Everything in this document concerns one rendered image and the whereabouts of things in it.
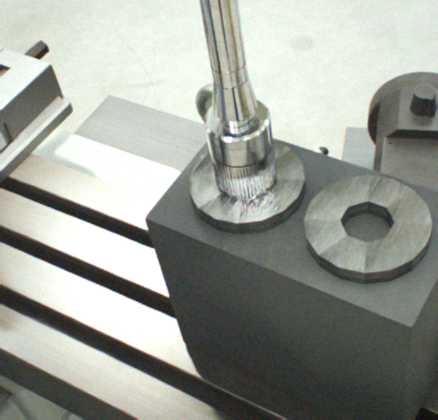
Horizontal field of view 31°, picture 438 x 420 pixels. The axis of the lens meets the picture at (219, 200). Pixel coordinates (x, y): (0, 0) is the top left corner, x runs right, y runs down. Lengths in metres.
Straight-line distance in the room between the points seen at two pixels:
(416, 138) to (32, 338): 0.80
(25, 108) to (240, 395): 0.44
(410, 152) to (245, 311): 0.77
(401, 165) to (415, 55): 1.18
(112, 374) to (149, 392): 0.04
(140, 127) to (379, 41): 1.39
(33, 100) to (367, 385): 0.54
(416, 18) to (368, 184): 2.05
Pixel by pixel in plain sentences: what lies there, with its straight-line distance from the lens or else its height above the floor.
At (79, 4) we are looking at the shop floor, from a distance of 2.92.
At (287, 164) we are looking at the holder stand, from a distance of 0.61.
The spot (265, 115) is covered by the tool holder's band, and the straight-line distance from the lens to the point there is 0.56.
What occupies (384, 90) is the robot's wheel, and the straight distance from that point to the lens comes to 1.50.
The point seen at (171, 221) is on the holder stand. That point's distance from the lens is 0.60.
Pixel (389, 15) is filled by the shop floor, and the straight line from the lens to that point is 2.64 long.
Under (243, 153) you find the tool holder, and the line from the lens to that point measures 0.55.
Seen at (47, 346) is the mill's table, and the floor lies 0.92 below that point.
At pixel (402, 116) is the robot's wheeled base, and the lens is 1.39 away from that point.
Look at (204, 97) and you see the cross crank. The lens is 1.40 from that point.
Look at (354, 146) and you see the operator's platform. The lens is 1.63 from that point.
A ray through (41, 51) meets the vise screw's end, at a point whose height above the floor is 0.97.
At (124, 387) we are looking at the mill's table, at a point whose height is 0.92.
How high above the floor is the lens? 1.56
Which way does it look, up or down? 48 degrees down
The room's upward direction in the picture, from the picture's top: 11 degrees counter-clockwise
